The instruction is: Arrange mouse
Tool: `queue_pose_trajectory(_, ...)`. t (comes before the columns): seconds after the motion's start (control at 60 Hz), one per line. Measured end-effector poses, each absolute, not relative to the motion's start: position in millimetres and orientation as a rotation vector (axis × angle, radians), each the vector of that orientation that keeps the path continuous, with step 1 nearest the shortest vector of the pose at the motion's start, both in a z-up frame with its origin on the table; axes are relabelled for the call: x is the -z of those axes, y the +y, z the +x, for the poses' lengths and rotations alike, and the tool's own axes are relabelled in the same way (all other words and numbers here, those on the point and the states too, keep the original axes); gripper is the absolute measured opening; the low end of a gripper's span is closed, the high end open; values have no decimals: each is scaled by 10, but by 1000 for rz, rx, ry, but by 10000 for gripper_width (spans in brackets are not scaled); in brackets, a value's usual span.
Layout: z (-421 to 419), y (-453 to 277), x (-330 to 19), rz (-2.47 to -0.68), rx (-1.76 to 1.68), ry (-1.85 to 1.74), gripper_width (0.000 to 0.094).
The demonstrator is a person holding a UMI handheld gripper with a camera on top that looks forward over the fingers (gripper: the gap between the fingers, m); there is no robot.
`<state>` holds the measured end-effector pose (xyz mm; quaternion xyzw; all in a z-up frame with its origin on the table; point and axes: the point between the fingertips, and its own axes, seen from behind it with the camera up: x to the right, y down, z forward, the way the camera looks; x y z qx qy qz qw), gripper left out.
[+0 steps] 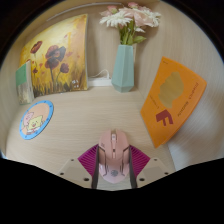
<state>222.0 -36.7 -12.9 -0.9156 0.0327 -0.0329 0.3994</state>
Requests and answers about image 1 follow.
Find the white light bar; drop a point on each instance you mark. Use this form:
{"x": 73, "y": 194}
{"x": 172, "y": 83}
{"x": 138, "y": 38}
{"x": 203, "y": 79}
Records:
{"x": 80, "y": 8}

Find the round blue-rimmed cartoon mouse pad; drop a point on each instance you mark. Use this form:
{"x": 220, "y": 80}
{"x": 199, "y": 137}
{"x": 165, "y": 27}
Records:
{"x": 36, "y": 120}

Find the pink and white flower bouquet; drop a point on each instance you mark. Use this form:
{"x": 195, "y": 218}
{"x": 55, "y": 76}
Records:
{"x": 131, "y": 16}

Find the orange book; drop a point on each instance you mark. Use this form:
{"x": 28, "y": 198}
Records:
{"x": 171, "y": 100}

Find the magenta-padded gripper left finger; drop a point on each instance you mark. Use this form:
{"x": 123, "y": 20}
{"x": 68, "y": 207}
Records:
{"x": 87, "y": 160}

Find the white power strip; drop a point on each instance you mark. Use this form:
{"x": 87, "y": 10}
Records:
{"x": 99, "y": 81}

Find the teal faceted vase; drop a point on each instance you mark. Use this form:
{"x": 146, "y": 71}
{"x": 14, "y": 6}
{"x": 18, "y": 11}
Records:
{"x": 122, "y": 68}

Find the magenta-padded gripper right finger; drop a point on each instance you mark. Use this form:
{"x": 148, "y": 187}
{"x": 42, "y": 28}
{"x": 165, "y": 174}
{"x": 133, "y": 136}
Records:
{"x": 139, "y": 160}

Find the green and beige book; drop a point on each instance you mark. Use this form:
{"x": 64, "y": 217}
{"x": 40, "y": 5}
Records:
{"x": 24, "y": 83}

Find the yellow poppy flower painting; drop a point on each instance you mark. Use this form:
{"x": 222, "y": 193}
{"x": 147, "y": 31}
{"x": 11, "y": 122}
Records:
{"x": 56, "y": 55}

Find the pink computer mouse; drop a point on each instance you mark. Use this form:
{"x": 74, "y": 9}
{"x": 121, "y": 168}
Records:
{"x": 114, "y": 156}

